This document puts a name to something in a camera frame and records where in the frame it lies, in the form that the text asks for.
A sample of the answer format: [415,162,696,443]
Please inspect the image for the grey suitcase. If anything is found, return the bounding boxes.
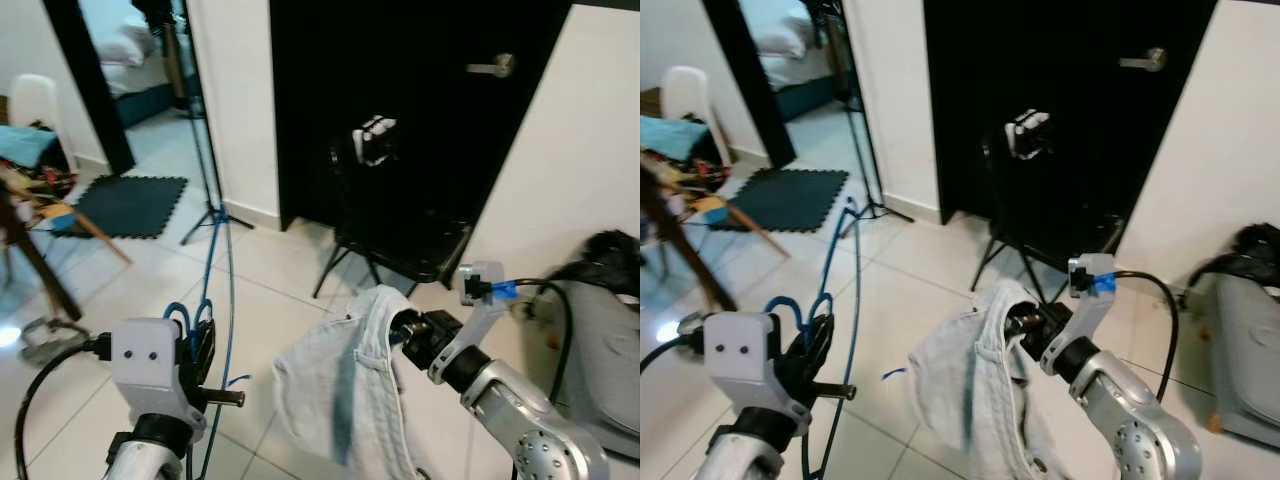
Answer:
[1200,270,1280,449]
[545,280,640,461]

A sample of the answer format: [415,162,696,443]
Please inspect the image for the bed with white pillow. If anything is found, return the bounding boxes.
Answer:
[95,10,191,129]
[750,5,846,121]

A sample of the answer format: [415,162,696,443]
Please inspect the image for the teal cloth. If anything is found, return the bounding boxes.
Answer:
[0,125,61,171]
[640,115,713,163]

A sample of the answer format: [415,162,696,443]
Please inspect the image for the black door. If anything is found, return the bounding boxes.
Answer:
[268,0,576,261]
[920,0,1216,271]

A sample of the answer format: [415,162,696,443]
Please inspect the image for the dark foam floor mat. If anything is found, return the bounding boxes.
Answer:
[735,168,851,234]
[72,175,189,241]

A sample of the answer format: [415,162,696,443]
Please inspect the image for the black tripod stand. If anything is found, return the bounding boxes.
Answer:
[150,0,256,247]
[820,0,916,241]

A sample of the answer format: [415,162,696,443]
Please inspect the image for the black bag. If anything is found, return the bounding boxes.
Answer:
[550,230,640,296]
[1185,222,1280,291]

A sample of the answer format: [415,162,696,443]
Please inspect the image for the silver door handle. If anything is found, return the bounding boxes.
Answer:
[465,52,516,79]
[1118,47,1168,73]

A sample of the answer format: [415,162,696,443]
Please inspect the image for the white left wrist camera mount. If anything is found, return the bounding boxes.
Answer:
[703,312,816,426]
[110,318,206,433]

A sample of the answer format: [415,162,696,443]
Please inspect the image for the black folding chair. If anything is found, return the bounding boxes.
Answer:
[312,140,476,301]
[970,130,1126,301]

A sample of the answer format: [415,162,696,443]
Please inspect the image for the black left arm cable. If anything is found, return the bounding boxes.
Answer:
[15,335,116,480]
[640,335,711,376]

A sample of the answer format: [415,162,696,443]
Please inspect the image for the light denim shorts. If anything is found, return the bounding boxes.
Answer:
[272,285,426,480]
[908,278,1071,480]

